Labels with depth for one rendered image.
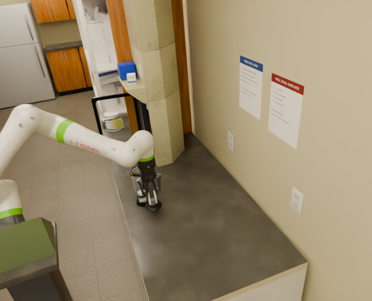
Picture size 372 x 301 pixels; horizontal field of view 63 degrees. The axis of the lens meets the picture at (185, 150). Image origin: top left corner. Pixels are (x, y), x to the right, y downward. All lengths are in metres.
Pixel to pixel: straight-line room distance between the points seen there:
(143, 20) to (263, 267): 1.37
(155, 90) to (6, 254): 1.14
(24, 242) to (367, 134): 1.45
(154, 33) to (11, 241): 1.26
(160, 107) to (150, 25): 0.48
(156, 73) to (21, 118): 0.80
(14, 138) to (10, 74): 5.45
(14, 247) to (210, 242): 0.90
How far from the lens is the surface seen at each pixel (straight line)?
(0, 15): 6.71
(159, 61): 1.84
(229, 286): 1.40
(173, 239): 1.58
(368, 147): 1.09
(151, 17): 1.80
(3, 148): 1.49
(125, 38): 2.16
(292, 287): 1.61
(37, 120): 1.45
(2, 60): 6.84
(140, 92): 1.86
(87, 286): 2.75
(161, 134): 1.99
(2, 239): 1.62
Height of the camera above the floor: 2.08
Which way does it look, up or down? 30 degrees down
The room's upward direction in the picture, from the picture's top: 5 degrees counter-clockwise
